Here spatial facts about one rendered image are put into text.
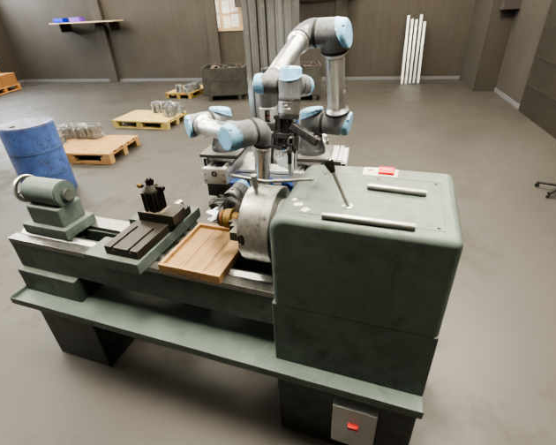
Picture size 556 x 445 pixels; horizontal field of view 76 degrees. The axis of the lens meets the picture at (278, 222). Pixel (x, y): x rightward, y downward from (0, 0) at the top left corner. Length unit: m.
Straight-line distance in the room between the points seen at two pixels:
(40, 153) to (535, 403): 4.82
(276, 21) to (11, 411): 2.51
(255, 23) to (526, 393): 2.41
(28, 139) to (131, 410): 3.30
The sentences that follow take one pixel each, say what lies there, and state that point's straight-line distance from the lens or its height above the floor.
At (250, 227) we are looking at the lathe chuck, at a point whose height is 1.15.
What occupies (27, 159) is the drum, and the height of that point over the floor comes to 0.52.
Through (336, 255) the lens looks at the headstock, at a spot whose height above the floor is 1.14.
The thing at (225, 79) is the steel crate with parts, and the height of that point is 0.46.
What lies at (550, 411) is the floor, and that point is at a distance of 2.50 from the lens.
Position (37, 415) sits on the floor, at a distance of 2.55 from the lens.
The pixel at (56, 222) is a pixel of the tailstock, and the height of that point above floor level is 0.95.
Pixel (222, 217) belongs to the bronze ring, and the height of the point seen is 1.10.
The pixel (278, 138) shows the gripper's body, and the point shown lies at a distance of 1.26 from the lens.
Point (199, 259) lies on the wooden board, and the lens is 1.64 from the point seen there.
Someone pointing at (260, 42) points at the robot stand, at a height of 1.68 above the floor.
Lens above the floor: 1.84
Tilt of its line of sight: 31 degrees down
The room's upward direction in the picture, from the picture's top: 3 degrees counter-clockwise
